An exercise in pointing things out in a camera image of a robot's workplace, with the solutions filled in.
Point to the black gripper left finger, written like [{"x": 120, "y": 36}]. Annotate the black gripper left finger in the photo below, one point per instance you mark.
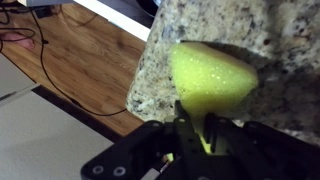
[{"x": 133, "y": 156}]

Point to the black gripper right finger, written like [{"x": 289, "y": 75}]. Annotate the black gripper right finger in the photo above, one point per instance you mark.
[{"x": 266, "y": 153}]

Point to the yellow sponge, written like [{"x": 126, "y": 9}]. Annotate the yellow sponge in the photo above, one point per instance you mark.
[{"x": 206, "y": 80}]

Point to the grey flat panel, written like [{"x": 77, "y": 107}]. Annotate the grey flat panel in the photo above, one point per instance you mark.
[{"x": 43, "y": 140}]

